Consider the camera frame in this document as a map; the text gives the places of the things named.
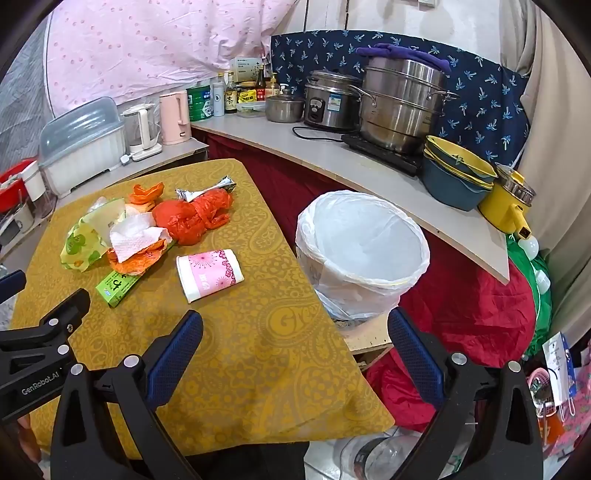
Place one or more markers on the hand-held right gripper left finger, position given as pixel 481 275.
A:
pixel 178 360

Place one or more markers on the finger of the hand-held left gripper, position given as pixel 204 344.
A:
pixel 11 282
pixel 69 307

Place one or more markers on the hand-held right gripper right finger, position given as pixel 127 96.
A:
pixel 413 355

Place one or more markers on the small green box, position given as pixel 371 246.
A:
pixel 113 288

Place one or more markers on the green yellow printed wrapper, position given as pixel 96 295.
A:
pixel 81 244

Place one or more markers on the orange printed wrapper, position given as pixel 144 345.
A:
pixel 138 265

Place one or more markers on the pink flowered paper cup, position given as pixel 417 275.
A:
pixel 207 274

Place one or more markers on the white tissue paper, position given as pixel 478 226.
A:
pixel 134 237

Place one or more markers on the bin with white liner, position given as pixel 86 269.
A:
pixel 360 240

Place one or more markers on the red plastic bag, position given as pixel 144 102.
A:
pixel 184 221

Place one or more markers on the wooden board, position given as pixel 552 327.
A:
pixel 369 339

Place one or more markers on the red crumpled cloth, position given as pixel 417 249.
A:
pixel 461 314

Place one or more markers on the yellow patterned tablecloth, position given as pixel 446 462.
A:
pixel 258 350

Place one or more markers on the red plastic bowl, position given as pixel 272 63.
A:
pixel 11 182

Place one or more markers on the white square container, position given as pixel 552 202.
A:
pixel 34 184

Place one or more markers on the clear plastic bottle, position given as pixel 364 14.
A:
pixel 383 454

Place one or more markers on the crumpled orange plastic bag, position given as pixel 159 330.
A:
pixel 145 194

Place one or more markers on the green plastic bag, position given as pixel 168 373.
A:
pixel 542 304

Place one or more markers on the white dish box grey lid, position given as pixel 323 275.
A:
pixel 87 157

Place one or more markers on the white power plug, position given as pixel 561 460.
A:
pixel 126 159

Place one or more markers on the blue plastic bowl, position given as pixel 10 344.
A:
pixel 448 191

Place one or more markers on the yellow electric pot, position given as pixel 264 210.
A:
pixel 501 207

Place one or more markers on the grey striped cloth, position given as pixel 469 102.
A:
pixel 23 106

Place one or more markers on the silver foil wrapper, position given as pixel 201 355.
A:
pixel 221 185

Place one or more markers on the white glass kettle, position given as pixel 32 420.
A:
pixel 143 129

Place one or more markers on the yellow plastic bowl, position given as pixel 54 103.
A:
pixel 466 161

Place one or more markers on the dark red curtain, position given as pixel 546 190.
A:
pixel 277 180

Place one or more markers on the black induction cooker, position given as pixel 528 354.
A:
pixel 369 144

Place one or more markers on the pink electric kettle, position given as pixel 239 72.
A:
pixel 174 117

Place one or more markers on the green tin can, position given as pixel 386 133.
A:
pixel 198 104

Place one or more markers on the large steel steamer pot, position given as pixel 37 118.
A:
pixel 401 110

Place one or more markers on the white slim bottle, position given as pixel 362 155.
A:
pixel 218 99

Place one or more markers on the beige curtain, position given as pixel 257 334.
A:
pixel 554 138

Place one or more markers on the blue printed cloth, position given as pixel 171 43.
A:
pixel 485 106

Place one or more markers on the steel rice cooker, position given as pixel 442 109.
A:
pixel 328 108

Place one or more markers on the clear food container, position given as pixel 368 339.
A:
pixel 251 108

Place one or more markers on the dark soy sauce bottle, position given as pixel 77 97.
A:
pixel 230 99

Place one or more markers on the pink dotted cloth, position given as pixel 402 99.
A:
pixel 138 50

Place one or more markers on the small steel pot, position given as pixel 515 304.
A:
pixel 284 108

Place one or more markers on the yellow label jar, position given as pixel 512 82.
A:
pixel 248 94

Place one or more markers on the dark slim sauce bottle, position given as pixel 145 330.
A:
pixel 261 87

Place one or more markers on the yellow seasoning bottle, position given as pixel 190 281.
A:
pixel 272 87

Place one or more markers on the white pump bottle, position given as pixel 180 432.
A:
pixel 283 88

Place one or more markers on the white green carton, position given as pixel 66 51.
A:
pixel 244 68

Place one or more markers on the purple cloth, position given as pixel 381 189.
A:
pixel 392 50

